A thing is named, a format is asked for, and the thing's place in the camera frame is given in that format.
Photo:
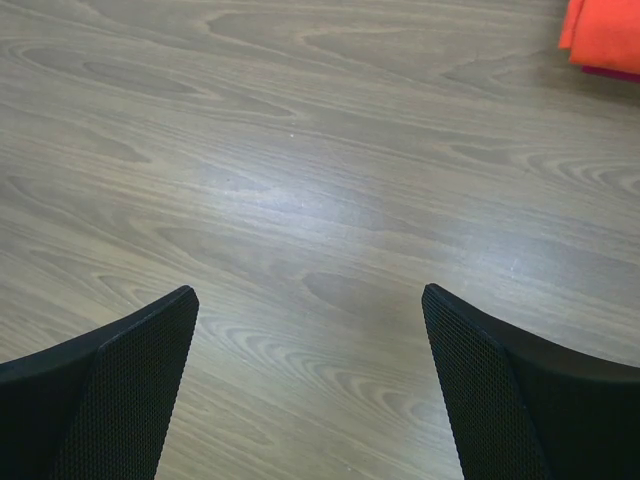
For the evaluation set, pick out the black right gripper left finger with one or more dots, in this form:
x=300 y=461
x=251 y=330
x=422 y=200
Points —
x=98 y=406

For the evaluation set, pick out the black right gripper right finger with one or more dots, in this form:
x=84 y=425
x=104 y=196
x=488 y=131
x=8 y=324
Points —
x=523 y=407

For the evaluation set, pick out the orange folded t-shirt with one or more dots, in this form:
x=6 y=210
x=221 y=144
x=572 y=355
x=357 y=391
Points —
x=602 y=35

